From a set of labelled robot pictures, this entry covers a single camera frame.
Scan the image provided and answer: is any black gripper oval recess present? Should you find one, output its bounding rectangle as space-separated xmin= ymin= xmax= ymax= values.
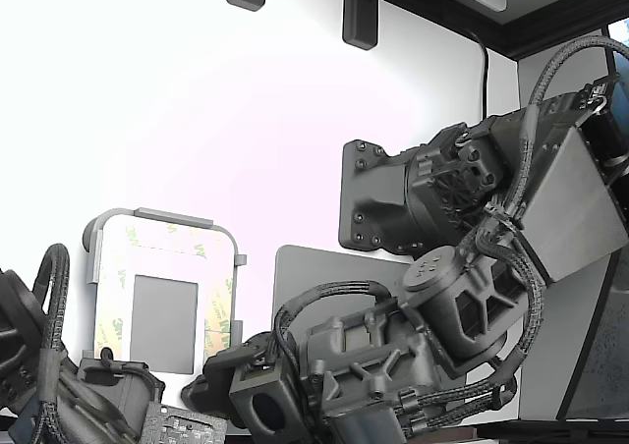
xmin=180 ymin=332 xmax=312 ymax=443

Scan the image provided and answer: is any dark second gripper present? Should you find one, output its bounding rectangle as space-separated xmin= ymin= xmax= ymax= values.
xmin=76 ymin=348 xmax=167 ymax=435

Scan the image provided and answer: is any tan printed tape liner strip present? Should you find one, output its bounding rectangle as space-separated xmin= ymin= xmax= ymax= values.
xmin=202 ymin=274 xmax=236 ymax=357
xmin=110 ymin=222 xmax=220 ymax=263
xmin=94 ymin=247 xmax=125 ymax=361

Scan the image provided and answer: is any grey tape holder frame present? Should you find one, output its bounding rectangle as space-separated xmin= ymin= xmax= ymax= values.
xmin=81 ymin=206 xmax=249 ymax=409

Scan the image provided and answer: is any grey six-joint robot arm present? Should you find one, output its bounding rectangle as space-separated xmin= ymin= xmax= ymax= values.
xmin=294 ymin=78 xmax=629 ymax=444

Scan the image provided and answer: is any grey patterned plate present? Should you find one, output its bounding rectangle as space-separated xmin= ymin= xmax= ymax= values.
xmin=140 ymin=403 xmax=228 ymax=444

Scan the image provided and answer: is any small grey rectangular pad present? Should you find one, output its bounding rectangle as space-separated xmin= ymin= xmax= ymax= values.
xmin=129 ymin=274 xmax=200 ymax=376

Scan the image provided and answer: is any large grey mat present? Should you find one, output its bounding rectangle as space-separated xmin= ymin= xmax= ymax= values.
xmin=271 ymin=245 xmax=471 ymax=396

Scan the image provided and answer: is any black base bar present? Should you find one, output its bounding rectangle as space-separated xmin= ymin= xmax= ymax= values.
xmin=476 ymin=416 xmax=629 ymax=444

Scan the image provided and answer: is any dark speckled framed panel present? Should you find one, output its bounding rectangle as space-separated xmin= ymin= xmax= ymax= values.
xmin=557 ymin=247 xmax=629 ymax=421

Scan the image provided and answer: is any black braided cable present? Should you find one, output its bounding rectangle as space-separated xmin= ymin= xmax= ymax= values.
xmin=402 ymin=379 xmax=517 ymax=435
xmin=508 ymin=35 xmax=629 ymax=209
xmin=32 ymin=242 xmax=71 ymax=366
xmin=461 ymin=207 xmax=547 ymax=386
xmin=272 ymin=279 xmax=394 ymax=371

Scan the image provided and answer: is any thin black power cable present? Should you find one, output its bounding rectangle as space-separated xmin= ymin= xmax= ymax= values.
xmin=464 ymin=26 xmax=491 ymax=121

